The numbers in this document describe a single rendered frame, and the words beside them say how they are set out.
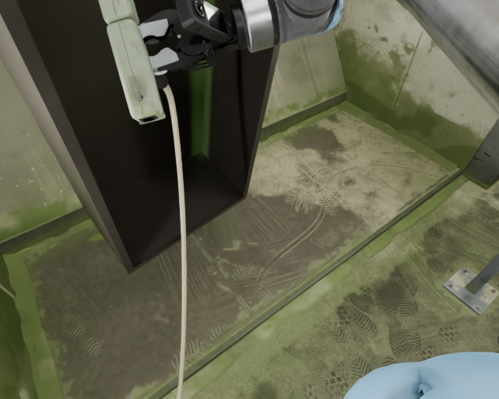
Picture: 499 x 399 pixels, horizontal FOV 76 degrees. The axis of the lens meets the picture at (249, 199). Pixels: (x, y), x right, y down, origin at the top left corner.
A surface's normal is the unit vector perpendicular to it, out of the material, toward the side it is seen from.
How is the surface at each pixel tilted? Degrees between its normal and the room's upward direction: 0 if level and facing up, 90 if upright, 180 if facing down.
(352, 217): 0
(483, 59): 91
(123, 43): 46
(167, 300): 0
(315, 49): 57
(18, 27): 102
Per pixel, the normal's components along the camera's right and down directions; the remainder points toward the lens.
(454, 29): -1.00, -0.02
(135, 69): 0.00, 0.06
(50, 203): 0.49, 0.13
